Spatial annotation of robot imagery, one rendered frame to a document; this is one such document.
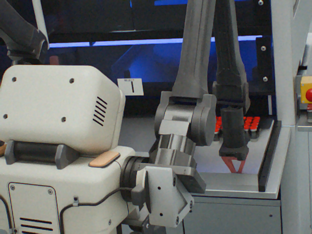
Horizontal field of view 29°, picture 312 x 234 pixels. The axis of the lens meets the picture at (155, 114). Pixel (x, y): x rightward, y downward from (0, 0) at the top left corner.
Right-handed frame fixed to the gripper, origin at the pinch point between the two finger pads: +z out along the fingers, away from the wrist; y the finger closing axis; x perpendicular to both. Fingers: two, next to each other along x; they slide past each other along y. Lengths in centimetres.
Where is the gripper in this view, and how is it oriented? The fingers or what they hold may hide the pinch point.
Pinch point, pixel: (237, 174)
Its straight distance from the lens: 163.4
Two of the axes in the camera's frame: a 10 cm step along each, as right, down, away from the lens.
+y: 3.1, -3.7, 8.8
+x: -9.4, 0.0, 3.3
